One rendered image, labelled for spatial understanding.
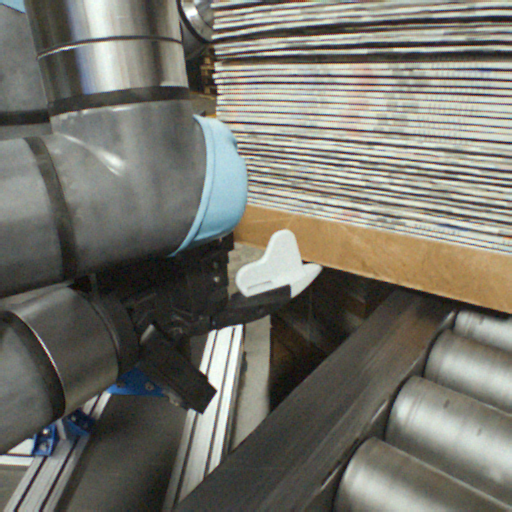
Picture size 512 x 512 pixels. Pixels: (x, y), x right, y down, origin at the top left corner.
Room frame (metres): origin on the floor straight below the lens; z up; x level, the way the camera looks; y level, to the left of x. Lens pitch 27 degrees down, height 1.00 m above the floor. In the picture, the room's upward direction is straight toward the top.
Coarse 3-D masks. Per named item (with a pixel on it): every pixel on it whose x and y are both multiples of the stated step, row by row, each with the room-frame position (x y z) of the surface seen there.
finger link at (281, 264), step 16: (272, 240) 0.35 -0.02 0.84; (288, 240) 0.35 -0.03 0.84; (272, 256) 0.35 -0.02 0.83; (288, 256) 0.35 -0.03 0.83; (240, 272) 0.33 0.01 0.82; (256, 272) 0.34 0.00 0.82; (272, 272) 0.35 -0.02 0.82; (288, 272) 0.35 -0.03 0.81; (304, 272) 0.36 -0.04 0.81; (240, 288) 0.33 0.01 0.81; (256, 288) 0.34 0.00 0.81; (272, 288) 0.34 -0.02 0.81
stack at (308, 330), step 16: (320, 272) 1.07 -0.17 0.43; (336, 272) 1.02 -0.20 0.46; (304, 288) 1.12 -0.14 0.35; (352, 288) 0.97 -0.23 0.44; (368, 288) 0.94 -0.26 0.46; (384, 288) 0.97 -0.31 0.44; (288, 304) 1.18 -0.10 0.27; (304, 304) 1.12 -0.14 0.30; (320, 304) 1.07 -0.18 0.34; (336, 304) 1.02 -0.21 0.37; (288, 320) 1.18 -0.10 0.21; (304, 320) 1.12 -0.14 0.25; (320, 320) 1.05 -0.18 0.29; (336, 320) 1.01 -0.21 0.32; (352, 320) 0.96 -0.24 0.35; (272, 336) 1.23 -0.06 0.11; (304, 336) 1.11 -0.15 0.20; (320, 336) 1.06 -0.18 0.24; (336, 336) 1.00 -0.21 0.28; (272, 352) 1.23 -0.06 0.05; (288, 352) 1.26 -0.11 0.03; (320, 352) 1.05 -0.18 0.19; (304, 368) 1.10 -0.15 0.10
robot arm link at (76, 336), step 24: (24, 312) 0.23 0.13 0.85; (48, 312) 0.23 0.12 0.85; (72, 312) 0.24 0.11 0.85; (96, 312) 0.24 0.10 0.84; (48, 336) 0.22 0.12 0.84; (72, 336) 0.22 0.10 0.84; (96, 336) 0.23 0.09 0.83; (72, 360) 0.21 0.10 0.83; (96, 360) 0.22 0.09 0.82; (72, 384) 0.21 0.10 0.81; (96, 384) 0.22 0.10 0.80; (72, 408) 0.21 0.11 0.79
